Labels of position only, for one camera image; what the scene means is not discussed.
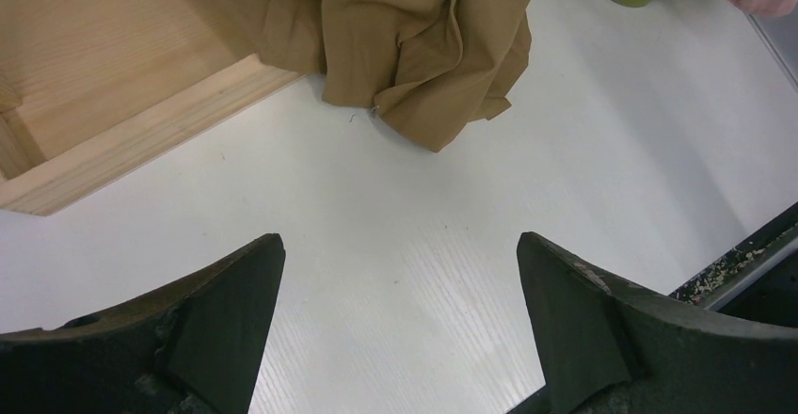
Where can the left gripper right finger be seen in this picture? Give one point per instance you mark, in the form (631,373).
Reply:
(609,345)

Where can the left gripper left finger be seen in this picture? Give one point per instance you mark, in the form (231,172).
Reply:
(194,345)

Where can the tan pleated skirt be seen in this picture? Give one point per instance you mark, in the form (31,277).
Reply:
(427,67)

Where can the wooden hanger rack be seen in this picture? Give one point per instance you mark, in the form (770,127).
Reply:
(93,89)

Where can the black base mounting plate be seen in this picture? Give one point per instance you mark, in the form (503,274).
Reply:
(756,280)

